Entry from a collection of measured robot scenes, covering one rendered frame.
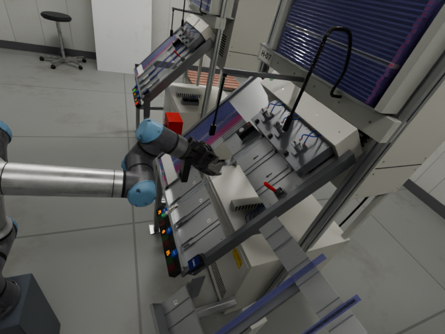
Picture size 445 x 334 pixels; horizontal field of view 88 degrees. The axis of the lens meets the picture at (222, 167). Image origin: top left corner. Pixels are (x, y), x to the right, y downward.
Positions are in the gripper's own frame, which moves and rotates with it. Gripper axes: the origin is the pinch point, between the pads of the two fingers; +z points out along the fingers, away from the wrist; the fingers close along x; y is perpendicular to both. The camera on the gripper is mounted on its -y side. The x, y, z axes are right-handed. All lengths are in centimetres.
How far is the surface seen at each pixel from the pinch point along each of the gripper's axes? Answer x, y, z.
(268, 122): 3.7, 27.7, 5.6
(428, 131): -28, 62, 35
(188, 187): 11.2, -18.0, 3.7
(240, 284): -23, -39, 42
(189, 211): -0.7, -22.1, 2.8
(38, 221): 76, -128, -23
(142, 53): 386, -30, 50
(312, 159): -22.0, 28.6, 5.7
